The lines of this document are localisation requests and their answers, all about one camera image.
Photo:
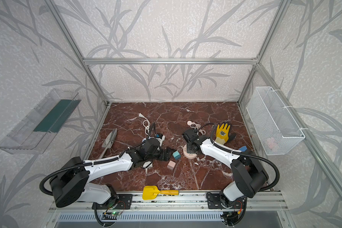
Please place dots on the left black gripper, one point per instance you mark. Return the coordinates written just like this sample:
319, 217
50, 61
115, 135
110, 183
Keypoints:
162, 154

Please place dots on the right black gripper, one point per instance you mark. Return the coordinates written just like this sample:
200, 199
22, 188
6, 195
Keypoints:
188, 148

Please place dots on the teal charger plug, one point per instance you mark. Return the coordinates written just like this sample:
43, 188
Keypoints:
176, 155

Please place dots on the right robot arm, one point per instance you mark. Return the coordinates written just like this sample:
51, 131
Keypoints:
251, 174

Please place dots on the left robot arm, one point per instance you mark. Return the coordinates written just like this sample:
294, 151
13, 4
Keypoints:
73, 182

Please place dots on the pink round power strip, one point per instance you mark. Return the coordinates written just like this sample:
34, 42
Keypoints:
188, 155

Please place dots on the pink charger plug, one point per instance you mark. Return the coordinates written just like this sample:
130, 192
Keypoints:
171, 165

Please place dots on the yellow black work glove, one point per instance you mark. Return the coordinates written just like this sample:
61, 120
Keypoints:
223, 134

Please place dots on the grey metal trowel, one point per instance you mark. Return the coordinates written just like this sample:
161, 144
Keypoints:
108, 142

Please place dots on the yellow toy shovel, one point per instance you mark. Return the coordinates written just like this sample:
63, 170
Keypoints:
151, 192

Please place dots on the blue sponge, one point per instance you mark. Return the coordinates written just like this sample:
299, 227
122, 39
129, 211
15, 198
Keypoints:
243, 148

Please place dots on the white wire basket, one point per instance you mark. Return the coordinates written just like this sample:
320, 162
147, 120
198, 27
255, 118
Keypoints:
274, 124

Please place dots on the aluminium front rail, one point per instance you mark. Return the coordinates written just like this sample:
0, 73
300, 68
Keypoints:
197, 201

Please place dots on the clear plastic wall shelf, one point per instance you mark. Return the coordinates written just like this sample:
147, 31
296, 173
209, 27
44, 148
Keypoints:
37, 130

